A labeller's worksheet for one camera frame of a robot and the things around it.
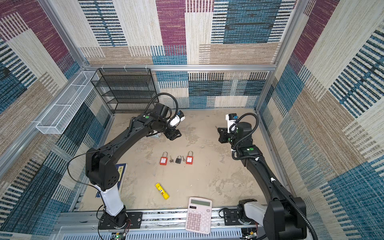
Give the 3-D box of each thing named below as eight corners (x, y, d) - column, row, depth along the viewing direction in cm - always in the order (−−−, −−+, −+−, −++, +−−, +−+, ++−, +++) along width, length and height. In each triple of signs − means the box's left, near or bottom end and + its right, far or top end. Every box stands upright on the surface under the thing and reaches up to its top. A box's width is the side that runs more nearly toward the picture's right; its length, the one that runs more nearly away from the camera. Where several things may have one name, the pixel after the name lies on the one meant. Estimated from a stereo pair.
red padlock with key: (160, 165, 94) (159, 163, 92) (161, 153, 99) (161, 151, 97) (167, 165, 94) (166, 163, 92) (168, 153, 99) (168, 151, 97)
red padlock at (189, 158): (186, 164, 94) (186, 162, 92) (186, 152, 99) (186, 150, 97) (193, 164, 94) (193, 162, 92) (193, 152, 99) (193, 150, 97)
